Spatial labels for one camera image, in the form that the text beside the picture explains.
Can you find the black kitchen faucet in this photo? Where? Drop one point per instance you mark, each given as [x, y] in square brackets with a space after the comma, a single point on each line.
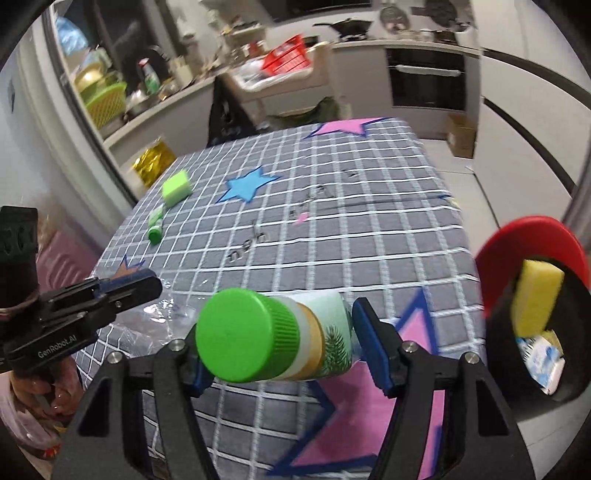
[158, 60]

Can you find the round black wall trivet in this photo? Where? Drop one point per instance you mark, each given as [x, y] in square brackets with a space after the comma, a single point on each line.
[442, 12]

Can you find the black hanging bag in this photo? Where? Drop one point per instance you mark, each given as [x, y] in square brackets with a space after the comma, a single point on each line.
[227, 120]

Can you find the blue white small carton box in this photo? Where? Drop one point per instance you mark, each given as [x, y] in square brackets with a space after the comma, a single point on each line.
[544, 359]

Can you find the green scrub sponge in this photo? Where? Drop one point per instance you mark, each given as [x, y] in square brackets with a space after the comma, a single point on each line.
[175, 189]

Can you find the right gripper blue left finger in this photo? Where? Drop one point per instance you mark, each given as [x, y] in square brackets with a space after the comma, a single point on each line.
[178, 377]

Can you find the yellow egg-crate foam sponge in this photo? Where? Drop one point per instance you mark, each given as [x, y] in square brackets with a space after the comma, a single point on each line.
[535, 295]

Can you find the green spray bottle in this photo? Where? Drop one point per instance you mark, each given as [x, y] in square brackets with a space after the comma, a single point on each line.
[150, 78]

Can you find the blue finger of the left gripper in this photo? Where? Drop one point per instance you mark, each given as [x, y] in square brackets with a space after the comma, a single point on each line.
[82, 296]
[143, 280]

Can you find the clear plastic bag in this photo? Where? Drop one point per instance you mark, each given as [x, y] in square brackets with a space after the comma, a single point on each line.
[143, 330]

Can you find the black built-in oven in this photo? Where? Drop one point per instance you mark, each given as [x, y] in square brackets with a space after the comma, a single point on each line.
[427, 79]

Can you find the green plastic basket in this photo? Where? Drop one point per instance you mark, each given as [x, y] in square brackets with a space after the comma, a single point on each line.
[107, 104]

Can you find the black wok pan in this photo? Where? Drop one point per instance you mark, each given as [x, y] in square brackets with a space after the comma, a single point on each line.
[349, 28]

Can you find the gold foil bag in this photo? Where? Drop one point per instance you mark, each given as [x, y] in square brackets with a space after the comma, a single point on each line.
[153, 161]

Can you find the beige wooden high chair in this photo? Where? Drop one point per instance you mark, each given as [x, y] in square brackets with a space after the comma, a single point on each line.
[322, 73]

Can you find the white refrigerator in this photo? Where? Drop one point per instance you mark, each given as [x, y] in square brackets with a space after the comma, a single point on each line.
[534, 131]

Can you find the grey checkered tablecloth with stars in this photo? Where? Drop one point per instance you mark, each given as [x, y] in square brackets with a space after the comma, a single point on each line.
[295, 211]

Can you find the green cap bottle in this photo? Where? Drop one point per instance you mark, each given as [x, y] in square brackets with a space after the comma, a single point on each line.
[244, 336]

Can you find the cardboard box on floor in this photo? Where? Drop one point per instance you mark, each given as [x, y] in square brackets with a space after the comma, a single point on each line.
[461, 135]

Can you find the round grey wall plate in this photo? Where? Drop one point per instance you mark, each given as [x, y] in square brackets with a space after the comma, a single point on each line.
[394, 19]

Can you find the green toothpaste tube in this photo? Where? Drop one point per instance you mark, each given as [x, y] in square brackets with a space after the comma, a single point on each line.
[155, 225]

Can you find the person's left hand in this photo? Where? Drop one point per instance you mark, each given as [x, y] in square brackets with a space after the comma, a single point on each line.
[56, 400]

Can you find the red plastic chair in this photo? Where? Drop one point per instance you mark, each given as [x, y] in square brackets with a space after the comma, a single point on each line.
[500, 259]

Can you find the black trash bin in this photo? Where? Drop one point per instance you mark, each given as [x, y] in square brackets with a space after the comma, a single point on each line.
[570, 320]

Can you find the red plastic basket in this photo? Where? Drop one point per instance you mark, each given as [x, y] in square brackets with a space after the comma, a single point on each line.
[288, 57]

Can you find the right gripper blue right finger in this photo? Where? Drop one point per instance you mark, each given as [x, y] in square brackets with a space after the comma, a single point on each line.
[408, 374]

